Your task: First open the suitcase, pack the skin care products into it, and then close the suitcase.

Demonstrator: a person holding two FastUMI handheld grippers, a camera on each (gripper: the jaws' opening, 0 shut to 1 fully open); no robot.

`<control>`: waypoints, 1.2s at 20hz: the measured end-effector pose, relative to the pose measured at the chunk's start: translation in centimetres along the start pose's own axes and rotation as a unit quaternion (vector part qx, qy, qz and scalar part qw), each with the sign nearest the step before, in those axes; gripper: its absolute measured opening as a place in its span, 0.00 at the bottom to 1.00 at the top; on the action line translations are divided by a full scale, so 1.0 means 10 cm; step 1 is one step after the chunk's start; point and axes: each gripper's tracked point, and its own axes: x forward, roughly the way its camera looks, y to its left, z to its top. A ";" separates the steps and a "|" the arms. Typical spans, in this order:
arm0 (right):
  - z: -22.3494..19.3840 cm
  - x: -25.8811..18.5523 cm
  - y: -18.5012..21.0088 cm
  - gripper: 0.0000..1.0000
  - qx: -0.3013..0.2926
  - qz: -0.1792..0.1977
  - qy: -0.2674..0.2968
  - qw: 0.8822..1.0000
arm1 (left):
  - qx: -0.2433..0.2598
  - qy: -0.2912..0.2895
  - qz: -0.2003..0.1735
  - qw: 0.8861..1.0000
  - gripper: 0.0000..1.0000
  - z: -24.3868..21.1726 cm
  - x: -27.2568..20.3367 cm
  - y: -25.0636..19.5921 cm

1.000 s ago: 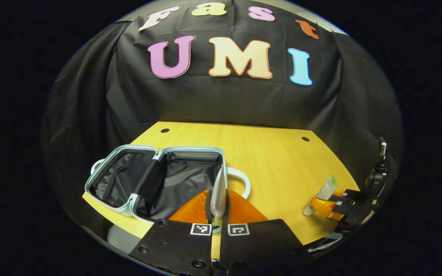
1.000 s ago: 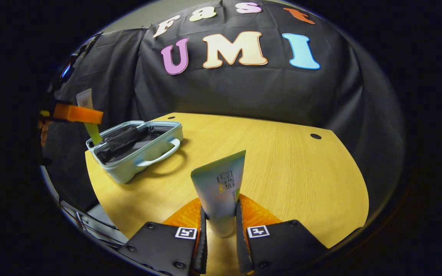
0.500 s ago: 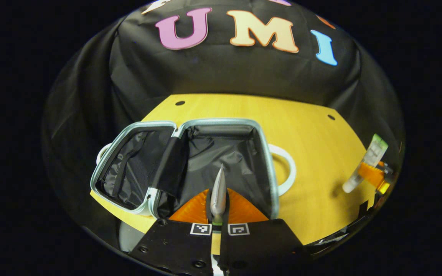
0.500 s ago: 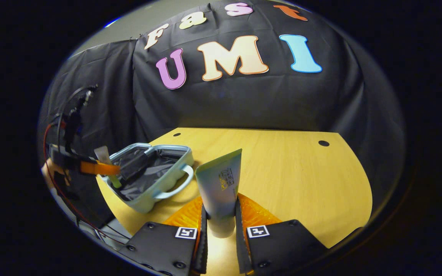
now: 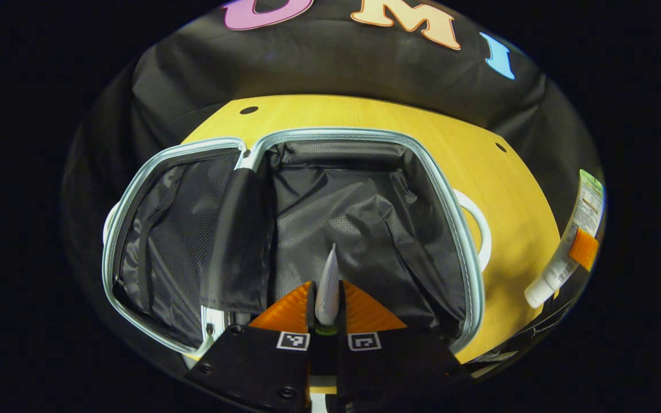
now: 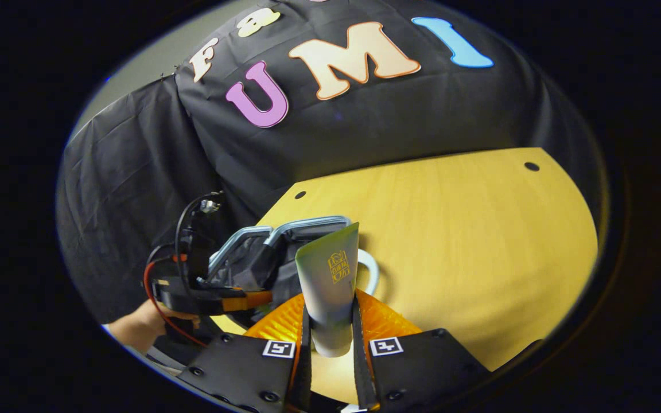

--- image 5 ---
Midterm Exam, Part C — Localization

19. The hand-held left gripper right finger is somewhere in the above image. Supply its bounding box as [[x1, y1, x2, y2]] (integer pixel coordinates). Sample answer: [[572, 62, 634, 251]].
[[337, 280, 469, 413]]

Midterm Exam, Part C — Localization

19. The white bottle with green label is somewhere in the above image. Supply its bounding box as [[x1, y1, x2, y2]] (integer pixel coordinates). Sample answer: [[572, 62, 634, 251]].
[[524, 169, 605, 309]]

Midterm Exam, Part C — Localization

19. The light blue suitcase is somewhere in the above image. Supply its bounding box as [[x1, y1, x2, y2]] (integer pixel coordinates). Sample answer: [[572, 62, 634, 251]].
[[101, 127, 493, 359]]

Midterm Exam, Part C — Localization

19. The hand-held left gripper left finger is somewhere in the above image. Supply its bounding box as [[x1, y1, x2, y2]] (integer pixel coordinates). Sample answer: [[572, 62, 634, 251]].
[[184, 280, 315, 413]]

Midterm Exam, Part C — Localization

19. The black backdrop cloth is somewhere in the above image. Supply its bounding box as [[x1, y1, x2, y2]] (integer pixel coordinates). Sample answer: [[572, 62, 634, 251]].
[[61, 0, 605, 368]]

